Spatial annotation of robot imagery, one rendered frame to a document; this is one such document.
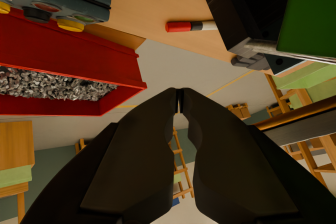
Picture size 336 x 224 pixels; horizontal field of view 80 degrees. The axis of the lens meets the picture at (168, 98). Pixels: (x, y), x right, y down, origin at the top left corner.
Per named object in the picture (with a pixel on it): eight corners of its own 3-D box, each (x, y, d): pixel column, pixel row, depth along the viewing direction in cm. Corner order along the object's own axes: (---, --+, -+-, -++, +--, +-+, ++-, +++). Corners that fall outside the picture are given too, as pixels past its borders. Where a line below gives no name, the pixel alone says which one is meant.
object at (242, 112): (220, 115, 721) (227, 135, 698) (203, 118, 677) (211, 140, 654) (246, 102, 628) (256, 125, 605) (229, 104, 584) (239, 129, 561)
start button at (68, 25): (79, 24, 26) (78, 33, 26) (54, 17, 24) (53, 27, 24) (88, 22, 24) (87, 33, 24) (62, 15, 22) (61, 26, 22)
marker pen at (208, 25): (231, 18, 37) (235, 25, 37) (227, 24, 39) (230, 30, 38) (166, 20, 33) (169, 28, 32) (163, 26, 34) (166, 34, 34)
